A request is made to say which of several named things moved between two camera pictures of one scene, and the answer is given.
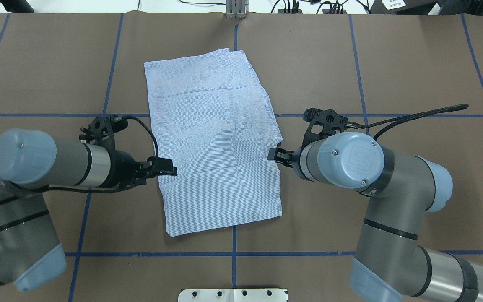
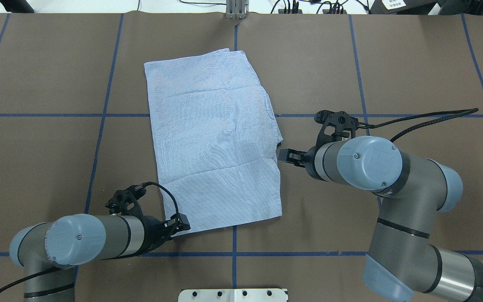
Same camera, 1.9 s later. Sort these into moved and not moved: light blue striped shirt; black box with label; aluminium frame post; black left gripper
Moved: black left gripper
Not moved: aluminium frame post; light blue striped shirt; black box with label
